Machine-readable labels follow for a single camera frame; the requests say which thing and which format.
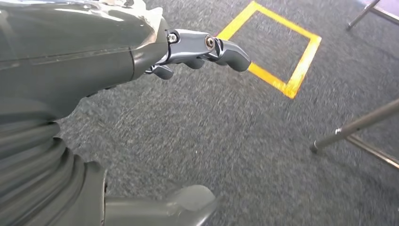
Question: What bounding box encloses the steel table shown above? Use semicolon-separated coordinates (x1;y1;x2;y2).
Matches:
309;0;399;171

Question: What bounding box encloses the yellow floor tape square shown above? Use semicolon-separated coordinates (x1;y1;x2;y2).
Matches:
216;0;322;100

